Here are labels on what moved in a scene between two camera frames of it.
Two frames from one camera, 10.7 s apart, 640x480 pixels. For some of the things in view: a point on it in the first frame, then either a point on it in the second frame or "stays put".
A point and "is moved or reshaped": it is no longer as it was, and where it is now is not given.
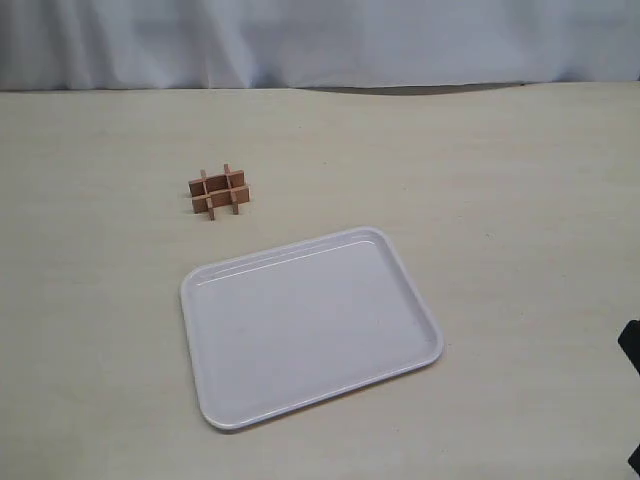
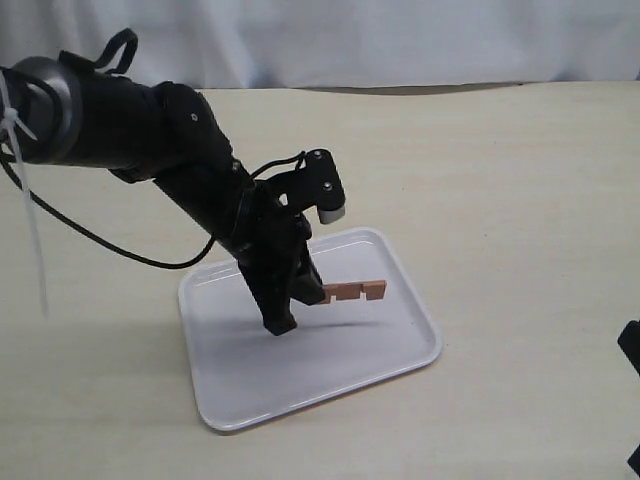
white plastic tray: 277,329 stays put
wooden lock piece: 221,198 is moved or reshaped
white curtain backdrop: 212,45 stays put
